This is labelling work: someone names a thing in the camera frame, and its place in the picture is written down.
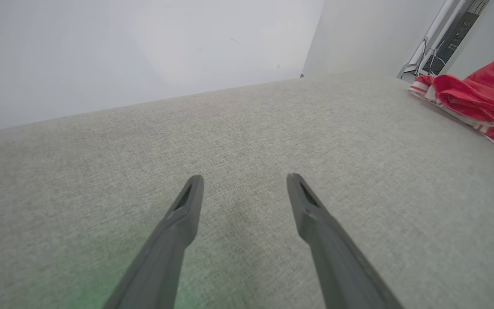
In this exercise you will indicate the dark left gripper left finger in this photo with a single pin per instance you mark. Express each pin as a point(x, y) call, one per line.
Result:
point(165, 253)

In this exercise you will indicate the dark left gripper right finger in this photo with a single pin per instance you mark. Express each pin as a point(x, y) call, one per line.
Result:
point(337, 257)

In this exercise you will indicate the red and white garment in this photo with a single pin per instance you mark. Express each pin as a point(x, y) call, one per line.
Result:
point(483, 96)

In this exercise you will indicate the grey-green fabric sofa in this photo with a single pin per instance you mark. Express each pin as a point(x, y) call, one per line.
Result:
point(247, 141)

